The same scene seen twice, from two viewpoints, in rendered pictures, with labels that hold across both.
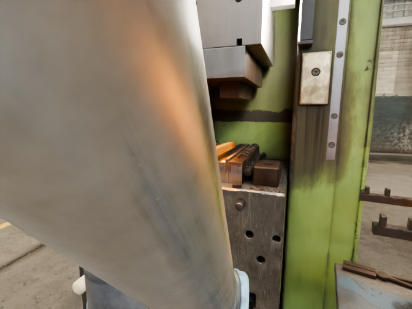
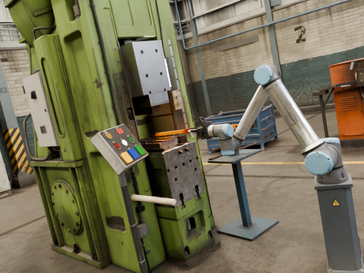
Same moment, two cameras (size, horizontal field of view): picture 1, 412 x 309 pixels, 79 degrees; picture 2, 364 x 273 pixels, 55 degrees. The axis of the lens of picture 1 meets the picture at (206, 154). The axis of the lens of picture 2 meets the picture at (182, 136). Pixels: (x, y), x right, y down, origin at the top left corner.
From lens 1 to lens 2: 244 cm
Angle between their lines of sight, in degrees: 64
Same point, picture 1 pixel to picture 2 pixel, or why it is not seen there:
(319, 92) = (179, 104)
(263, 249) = (195, 164)
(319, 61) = (176, 93)
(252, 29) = (167, 84)
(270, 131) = (141, 130)
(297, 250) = not seen: hidden behind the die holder
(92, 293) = (231, 143)
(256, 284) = (196, 180)
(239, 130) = not seen: hidden behind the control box
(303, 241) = not seen: hidden behind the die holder
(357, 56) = (182, 90)
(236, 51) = (164, 93)
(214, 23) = (155, 83)
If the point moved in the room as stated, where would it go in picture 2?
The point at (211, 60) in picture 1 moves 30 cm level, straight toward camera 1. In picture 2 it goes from (157, 97) to (192, 90)
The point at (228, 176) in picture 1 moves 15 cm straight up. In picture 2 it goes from (174, 143) to (170, 125)
